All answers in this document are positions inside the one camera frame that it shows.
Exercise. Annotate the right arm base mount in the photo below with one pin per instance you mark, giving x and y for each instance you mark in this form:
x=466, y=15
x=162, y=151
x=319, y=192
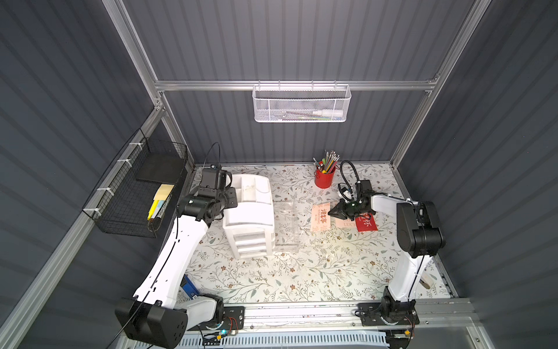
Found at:
x=387, y=313

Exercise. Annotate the clear plastic drawer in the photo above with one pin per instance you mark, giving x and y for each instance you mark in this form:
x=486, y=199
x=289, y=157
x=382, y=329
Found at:
x=288, y=231

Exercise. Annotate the black wire wall basket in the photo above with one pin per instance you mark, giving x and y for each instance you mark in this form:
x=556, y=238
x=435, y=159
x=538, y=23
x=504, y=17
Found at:
x=120, y=203

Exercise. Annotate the red postcard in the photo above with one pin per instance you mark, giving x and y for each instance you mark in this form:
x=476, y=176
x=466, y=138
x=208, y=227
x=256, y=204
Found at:
x=366, y=223

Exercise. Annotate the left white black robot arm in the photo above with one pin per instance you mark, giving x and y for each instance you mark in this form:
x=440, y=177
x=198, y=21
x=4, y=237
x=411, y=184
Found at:
x=153, y=315

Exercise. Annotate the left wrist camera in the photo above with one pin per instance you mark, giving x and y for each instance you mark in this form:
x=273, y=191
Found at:
x=215, y=178

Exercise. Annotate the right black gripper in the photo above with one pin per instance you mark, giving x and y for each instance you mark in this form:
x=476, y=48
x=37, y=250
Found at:
x=349, y=207

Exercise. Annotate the pencils bundle in cup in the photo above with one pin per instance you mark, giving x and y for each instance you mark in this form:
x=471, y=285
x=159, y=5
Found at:
x=328, y=163

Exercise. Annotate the black notebook in basket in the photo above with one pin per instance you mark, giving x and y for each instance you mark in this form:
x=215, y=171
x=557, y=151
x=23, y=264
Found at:
x=159, y=168

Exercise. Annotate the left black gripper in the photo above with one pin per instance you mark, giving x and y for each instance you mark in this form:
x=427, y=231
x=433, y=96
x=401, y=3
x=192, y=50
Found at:
x=229, y=197

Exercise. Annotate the yellow sticky notes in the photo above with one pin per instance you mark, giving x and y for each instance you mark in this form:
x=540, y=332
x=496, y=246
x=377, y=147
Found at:
x=160, y=200

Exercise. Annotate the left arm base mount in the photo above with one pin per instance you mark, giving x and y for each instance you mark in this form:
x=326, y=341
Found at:
x=232, y=318

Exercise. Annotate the red pencil cup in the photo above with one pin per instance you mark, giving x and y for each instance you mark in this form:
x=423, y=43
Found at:
x=324, y=180

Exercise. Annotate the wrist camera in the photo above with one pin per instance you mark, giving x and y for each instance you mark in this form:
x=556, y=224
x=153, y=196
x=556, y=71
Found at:
x=215, y=178
x=360, y=192

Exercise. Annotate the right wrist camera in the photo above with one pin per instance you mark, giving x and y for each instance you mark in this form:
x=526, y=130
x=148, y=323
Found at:
x=360, y=192

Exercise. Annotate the white wire mesh basket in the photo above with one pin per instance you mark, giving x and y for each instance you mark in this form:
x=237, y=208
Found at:
x=294, y=103

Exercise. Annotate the cream floral postcard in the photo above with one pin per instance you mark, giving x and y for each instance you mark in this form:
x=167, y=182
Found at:
x=320, y=219

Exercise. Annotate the white perforated cable tray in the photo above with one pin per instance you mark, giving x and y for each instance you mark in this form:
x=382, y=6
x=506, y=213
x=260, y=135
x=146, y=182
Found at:
x=353, y=338

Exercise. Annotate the white plastic drawer organizer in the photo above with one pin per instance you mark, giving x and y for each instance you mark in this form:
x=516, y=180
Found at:
x=250, y=226

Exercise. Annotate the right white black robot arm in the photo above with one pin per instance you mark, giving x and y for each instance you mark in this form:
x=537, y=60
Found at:
x=418, y=235

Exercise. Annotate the white marker in basket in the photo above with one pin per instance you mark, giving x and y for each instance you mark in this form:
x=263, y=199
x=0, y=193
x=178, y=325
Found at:
x=328, y=114

